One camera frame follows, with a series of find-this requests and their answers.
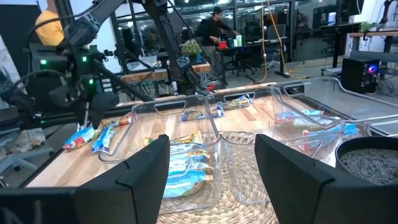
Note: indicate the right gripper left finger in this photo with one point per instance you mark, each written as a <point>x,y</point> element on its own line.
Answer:
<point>130,193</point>

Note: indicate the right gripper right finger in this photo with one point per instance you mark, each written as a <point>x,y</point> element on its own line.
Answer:
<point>295,193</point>

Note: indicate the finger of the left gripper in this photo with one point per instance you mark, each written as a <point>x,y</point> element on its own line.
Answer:
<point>63,96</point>
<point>104,109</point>

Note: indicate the blue snack packets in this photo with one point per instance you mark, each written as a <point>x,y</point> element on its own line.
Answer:
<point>81,140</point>

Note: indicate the granola bar bright blue wrapper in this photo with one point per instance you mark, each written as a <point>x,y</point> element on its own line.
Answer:
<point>186,185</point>
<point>104,140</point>

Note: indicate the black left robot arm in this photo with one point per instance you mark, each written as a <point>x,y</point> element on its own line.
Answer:
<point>93,15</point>

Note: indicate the oatmeal raisin granola bar blue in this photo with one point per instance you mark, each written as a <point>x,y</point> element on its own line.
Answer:
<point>237,101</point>
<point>192,115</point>
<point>218,110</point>

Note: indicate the clear plastic bin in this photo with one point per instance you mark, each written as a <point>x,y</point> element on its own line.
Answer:
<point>248,174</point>
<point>342,99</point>
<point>130,140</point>

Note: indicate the person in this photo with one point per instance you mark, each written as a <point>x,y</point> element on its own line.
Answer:
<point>214,31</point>
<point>49,28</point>

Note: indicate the crumpled plastic bag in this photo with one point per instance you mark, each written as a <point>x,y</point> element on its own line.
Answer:
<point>29,140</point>

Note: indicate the wooden background table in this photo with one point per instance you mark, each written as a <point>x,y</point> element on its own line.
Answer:
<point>155,74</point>

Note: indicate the round woven placemat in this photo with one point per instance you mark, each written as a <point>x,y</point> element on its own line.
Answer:
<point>236,214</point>

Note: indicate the grey office chair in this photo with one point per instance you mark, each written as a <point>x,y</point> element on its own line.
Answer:
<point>18,158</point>

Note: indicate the dark bowl of seeds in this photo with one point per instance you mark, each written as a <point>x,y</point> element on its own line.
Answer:
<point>367,165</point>

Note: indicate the small potted plant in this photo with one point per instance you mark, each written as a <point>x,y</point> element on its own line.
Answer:
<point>191,48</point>

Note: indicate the black computer tower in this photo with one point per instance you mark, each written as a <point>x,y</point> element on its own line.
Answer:
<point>357,74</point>

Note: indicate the red cup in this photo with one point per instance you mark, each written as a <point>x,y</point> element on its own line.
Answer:
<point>222,45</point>

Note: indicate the dark cup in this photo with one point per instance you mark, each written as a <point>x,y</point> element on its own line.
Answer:
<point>230,42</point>

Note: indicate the white green bottle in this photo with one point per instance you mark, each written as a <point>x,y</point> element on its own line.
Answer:
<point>238,40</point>

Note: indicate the black desk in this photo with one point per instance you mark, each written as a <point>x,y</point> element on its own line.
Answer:
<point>255,43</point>

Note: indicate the wooden standing desk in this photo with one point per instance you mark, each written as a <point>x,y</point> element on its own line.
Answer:
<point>373,34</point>

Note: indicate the small green desk plant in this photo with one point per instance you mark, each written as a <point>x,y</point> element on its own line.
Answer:
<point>367,26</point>

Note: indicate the black metal frame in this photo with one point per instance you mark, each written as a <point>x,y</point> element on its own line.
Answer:
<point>168,40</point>

